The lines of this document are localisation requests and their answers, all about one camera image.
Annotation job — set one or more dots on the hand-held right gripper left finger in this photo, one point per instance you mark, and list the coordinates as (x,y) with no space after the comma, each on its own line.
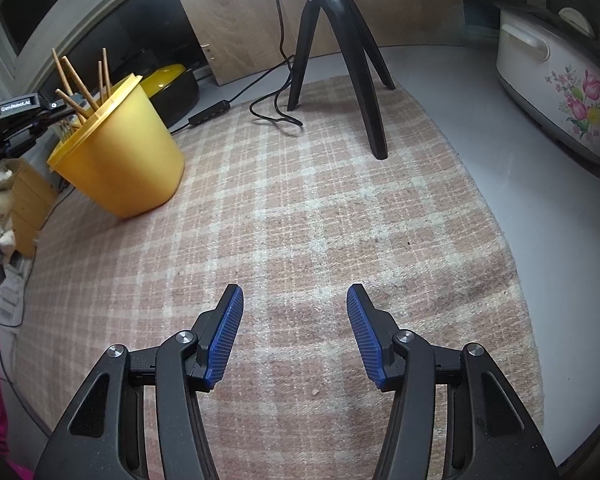
(225,335)

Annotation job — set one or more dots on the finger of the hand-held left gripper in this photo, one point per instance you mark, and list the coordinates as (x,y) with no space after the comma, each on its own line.
(55,106)

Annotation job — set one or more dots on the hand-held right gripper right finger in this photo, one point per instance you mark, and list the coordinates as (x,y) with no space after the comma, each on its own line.
(367,335)

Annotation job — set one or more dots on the metal fork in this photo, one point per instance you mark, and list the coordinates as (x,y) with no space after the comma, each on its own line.
(69,131)

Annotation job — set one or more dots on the yellow plastic container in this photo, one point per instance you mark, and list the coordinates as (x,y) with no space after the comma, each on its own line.
(130,160)

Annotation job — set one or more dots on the pine plank board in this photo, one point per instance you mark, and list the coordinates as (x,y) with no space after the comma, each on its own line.
(27,200)

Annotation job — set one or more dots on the black pot with yellow lid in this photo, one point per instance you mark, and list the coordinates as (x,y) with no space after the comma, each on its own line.
(165,77)

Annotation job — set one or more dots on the plaid table cloth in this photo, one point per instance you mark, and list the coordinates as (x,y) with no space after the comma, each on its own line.
(290,210)

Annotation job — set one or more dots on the white power strip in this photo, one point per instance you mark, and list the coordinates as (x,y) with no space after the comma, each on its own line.
(7,300)

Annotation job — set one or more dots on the light wood panel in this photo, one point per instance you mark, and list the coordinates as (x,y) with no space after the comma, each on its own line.
(240,20)

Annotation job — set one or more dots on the black tripod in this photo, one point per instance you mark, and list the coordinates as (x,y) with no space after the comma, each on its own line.
(360,85)

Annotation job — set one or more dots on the white floral rice cooker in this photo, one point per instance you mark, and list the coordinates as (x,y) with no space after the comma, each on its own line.
(530,75)

